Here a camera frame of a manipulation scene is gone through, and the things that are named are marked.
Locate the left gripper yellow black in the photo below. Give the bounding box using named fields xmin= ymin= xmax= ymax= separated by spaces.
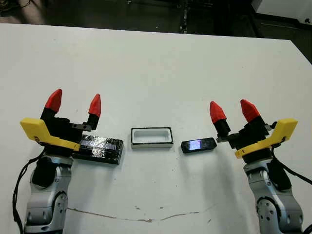
xmin=19 ymin=88 xmax=102 ymax=153

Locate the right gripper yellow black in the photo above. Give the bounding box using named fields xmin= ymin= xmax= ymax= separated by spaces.
xmin=209 ymin=99 xmax=298 ymax=163

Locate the black slim camera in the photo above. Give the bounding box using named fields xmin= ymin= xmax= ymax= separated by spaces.
xmin=180 ymin=137 xmax=218 ymax=155

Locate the black box lid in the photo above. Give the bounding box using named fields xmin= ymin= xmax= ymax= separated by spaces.
xmin=72 ymin=133 xmax=124 ymax=165

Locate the white lined camera box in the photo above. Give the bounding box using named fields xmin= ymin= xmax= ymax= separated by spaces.
xmin=131 ymin=126 xmax=174 ymax=149

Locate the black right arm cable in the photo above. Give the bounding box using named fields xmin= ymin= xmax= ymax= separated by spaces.
xmin=269 ymin=142 xmax=312 ymax=186

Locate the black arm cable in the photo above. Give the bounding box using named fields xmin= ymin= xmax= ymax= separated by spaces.
xmin=269 ymin=142 xmax=312 ymax=186
xmin=12 ymin=157 xmax=41 ymax=234

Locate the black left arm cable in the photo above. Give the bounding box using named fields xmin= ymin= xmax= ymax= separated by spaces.
xmin=12 ymin=157 xmax=41 ymax=234

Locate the black metal post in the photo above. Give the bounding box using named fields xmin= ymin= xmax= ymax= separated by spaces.
xmin=179 ymin=0 xmax=193 ymax=34

